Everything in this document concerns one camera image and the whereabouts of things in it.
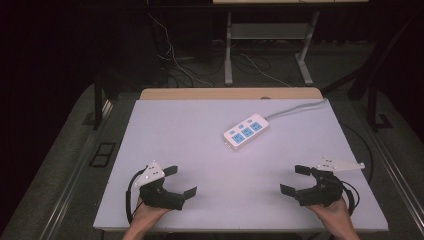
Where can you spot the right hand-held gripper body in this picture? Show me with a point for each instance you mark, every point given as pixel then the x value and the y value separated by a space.
pixel 325 191

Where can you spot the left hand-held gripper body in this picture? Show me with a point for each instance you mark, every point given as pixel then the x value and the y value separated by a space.
pixel 156 196

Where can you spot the white power strip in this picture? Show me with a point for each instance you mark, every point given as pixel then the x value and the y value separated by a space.
pixel 246 132

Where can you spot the person's left hand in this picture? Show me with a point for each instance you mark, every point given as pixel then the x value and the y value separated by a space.
pixel 146 216

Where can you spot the person's right hand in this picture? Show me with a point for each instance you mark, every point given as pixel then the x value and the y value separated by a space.
pixel 335 215

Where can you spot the black metal stand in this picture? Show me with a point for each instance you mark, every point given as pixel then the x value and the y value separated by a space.
pixel 98 100
pixel 372 106

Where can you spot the black floor frame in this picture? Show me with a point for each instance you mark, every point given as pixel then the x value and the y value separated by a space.
pixel 102 154

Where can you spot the grey metal desk frame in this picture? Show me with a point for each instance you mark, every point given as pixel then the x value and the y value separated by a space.
pixel 228 56

